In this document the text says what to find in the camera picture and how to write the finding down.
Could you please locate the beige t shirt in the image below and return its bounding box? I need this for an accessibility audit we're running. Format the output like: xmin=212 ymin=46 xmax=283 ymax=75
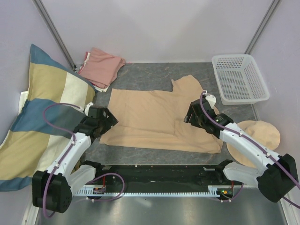
xmin=100 ymin=75 xmax=223 ymax=154

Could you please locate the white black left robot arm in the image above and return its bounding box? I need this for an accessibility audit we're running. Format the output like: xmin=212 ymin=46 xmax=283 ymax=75
xmin=32 ymin=103 xmax=118 ymax=218

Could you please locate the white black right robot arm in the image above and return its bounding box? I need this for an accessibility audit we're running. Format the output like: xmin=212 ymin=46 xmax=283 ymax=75
xmin=184 ymin=91 xmax=300 ymax=203

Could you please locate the blue yellow striped pillow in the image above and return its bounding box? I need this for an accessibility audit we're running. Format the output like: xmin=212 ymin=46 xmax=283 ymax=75
xmin=0 ymin=45 xmax=96 ymax=192

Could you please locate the folded pink t shirt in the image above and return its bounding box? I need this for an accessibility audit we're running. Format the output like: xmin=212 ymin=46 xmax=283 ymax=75
xmin=78 ymin=48 xmax=126 ymax=90

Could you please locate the white plastic basket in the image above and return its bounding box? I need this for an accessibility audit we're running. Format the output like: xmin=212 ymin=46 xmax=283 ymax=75
xmin=211 ymin=54 xmax=270 ymax=105

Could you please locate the beige bucket hat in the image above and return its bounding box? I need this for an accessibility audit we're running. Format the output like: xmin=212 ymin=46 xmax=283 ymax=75
xmin=226 ymin=120 xmax=280 ymax=168

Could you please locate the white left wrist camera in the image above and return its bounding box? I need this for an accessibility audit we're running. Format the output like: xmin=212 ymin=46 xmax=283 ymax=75
xmin=79 ymin=102 xmax=94 ymax=116

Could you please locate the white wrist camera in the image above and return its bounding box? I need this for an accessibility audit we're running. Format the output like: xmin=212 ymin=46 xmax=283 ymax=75
xmin=79 ymin=102 xmax=94 ymax=116
xmin=202 ymin=90 xmax=217 ymax=108

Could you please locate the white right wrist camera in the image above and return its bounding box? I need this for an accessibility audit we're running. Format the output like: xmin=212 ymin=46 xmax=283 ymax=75
xmin=202 ymin=90 xmax=217 ymax=108

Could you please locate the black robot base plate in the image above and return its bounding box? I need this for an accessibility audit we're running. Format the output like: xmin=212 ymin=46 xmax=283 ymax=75
xmin=83 ymin=160 xmax=241 ymax=192

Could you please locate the grey slotted cable duct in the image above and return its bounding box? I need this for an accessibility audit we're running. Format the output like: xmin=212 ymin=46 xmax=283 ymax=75
xmin=74 ymin=185 xmax=231 ymax=197

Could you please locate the left aluminium frame post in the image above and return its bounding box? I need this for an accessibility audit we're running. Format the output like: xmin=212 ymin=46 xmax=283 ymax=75
xmin=33 ymin=0 xmax=77 ymax=71

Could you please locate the aluminium frame post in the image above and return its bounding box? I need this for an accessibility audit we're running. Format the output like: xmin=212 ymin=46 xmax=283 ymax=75
xmin=33 ymin=0 xmax=77 ymax=71
xmin=244 ymin=0 xmax=281 ymax=54

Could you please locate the right aluminium frame post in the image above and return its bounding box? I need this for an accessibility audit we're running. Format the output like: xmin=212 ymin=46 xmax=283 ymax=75
xmin=244 ymin=0 xmax=281 ymax=54

